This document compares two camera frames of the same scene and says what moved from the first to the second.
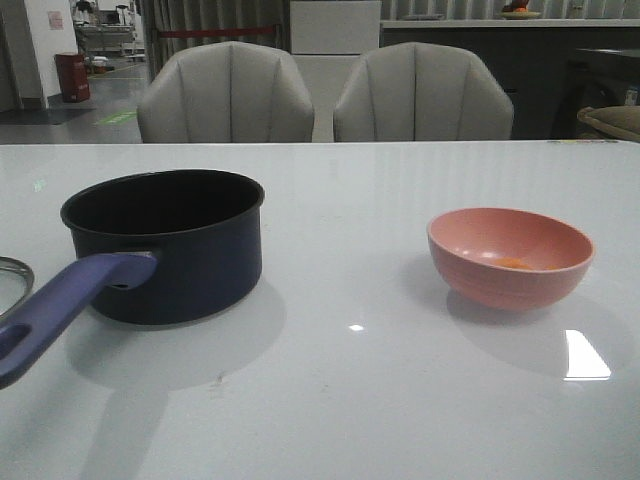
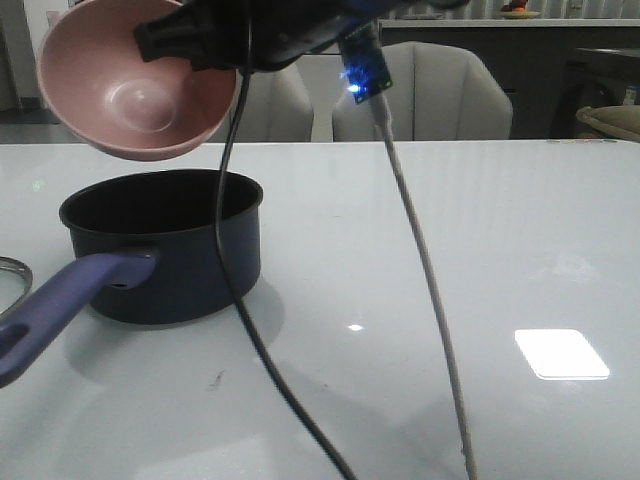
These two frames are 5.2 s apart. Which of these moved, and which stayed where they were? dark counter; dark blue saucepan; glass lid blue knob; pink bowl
Moved: pink bowl
Stayed: dark counter; dark blue saucepan; glass lid blue knob
